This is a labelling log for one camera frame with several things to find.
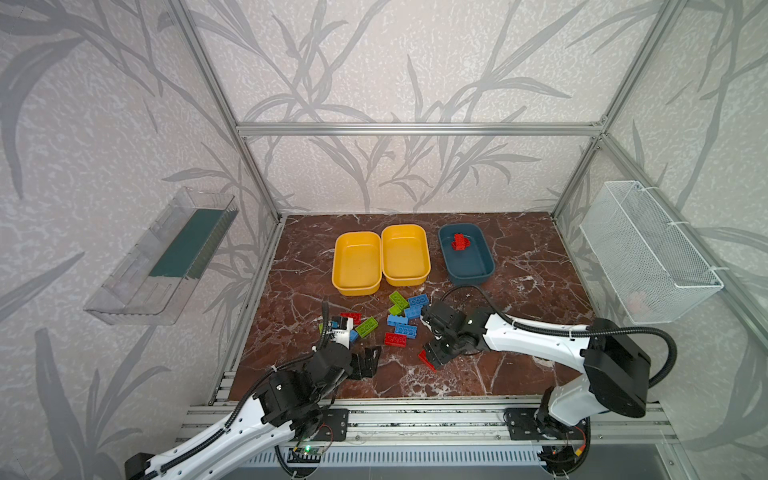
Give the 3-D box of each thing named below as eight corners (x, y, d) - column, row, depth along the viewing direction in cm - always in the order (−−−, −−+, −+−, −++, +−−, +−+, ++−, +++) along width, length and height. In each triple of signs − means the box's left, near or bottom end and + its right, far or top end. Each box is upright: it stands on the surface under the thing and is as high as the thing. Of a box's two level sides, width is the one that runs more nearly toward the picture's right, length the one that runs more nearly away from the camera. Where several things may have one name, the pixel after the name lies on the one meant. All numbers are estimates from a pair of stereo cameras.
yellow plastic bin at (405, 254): (379, 286, 102) (378, 277, 97) (383, 234, 117) (382, 224, 112) (429, 286, 102) (431, 277, 97) (426, 234, 117) (427, 224, 112)
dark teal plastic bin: (443, 285, 103) (445, 275, 98) (438, 234, 118) (440, 223, 113) (492, 285, 103) (496, 275, 98) (481, 234, 118) (484, 223, 113)
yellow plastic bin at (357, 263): (330, 297, 100) (326, 287, 94) (340, 242, 115) (337, 231, 110) (381, 297, 100) (379, 287, 94) (384, 242, 115) (383, 231, 110)
